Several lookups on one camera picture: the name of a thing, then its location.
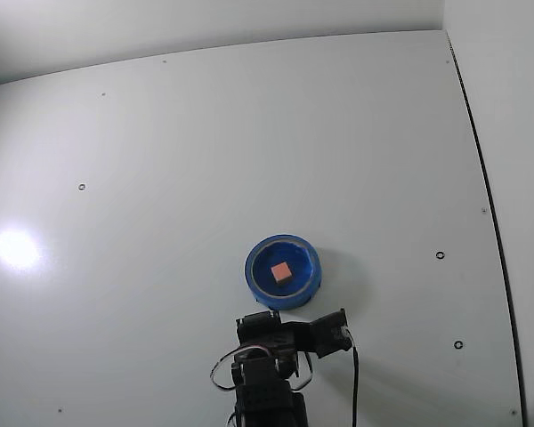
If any white servo wire loop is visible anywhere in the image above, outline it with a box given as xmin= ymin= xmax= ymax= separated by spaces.
xmin=209 ymin=345 xmax=272 ymax=391
xmin=293 ymin=350 xmax=314 ymax=391

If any black camera cable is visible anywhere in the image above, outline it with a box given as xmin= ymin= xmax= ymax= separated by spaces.
xmin=347 ymin=328 xmax=360 ymax=427

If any orange cube block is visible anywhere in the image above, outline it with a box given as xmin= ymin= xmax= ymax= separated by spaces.
xmin=270 ymin=262 xmax=293 ymax=285

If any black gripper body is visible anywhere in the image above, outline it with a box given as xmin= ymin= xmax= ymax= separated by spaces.
xmin=235 ymin=310 xmax=315 ymax=353

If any blue tape roll bin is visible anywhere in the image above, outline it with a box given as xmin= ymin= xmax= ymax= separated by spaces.
xmin=243 ymin=232 xmax=323 ymax=311

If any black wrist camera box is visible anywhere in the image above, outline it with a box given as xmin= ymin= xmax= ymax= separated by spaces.
xmin=309 ymin=306 xmax=352 ymax=359

